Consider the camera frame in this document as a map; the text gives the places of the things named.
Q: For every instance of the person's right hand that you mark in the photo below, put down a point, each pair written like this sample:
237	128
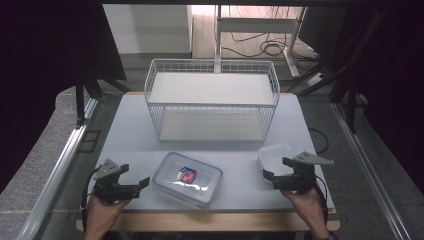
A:
308	206

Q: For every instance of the black metal stand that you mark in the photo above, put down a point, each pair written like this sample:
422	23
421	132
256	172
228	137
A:
80	100
351	86

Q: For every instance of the white metal desk frame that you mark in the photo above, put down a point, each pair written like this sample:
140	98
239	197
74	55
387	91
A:
256	25

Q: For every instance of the white plastic container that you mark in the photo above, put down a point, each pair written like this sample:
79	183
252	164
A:
273	156

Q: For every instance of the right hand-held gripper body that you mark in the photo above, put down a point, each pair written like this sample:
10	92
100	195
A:
301	180

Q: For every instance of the white cabinet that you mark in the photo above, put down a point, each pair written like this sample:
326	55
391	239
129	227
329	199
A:
148	28

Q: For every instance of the aluminium rail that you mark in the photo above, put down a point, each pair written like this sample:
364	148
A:
366	173
53	180

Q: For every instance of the clear container with blue-rimmed lid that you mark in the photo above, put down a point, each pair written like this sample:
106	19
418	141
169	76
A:
171	181

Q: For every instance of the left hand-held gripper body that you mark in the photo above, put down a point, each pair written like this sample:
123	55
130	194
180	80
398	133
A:
106	170

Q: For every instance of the person's left hand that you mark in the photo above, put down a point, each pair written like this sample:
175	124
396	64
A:
101	213

